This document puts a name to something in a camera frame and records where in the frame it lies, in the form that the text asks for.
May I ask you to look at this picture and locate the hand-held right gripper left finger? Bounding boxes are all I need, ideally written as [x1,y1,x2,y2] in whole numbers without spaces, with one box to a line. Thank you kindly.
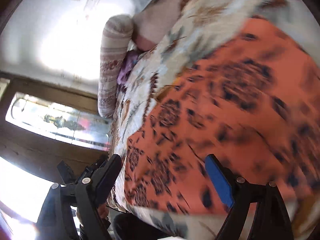
[37,154,123,240]

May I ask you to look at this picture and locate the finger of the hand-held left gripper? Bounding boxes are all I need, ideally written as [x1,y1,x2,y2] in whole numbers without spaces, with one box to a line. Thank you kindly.
[91,154,109,172]

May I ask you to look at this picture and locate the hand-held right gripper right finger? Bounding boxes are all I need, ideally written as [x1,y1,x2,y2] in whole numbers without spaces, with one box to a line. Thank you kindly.
[204,154,293,240]

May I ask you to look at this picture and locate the orange floral shirt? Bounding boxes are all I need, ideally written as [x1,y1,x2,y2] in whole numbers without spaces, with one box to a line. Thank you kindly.
[124,17,320,215]

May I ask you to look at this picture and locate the person's left hand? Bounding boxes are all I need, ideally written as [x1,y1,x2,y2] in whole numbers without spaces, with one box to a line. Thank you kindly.
[97,201,110,222]

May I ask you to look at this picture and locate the stained glass door panel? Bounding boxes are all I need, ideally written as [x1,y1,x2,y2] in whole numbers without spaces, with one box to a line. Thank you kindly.
[5,92,113,152]

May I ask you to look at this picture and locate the person's dark pants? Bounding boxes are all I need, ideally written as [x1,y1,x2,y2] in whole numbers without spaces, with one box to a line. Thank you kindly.
[112,212,180,240]

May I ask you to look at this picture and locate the striped floral bolster pillow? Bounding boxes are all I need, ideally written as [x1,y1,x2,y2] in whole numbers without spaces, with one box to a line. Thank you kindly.
[97,14,134,117]

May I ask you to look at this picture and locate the leaf print quilt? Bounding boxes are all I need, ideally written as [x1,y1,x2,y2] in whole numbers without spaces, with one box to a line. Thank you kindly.
[106,0,320,240]

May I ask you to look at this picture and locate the purple cloth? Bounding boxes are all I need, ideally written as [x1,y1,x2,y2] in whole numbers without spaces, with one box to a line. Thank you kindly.
[117,50,140,85]

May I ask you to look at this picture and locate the pink pillow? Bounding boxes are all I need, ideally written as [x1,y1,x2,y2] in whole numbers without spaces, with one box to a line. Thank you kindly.
[131,0,187,53]

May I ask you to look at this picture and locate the wooden door frame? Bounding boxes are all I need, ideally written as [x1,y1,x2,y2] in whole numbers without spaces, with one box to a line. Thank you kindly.
[0,70,118,183]

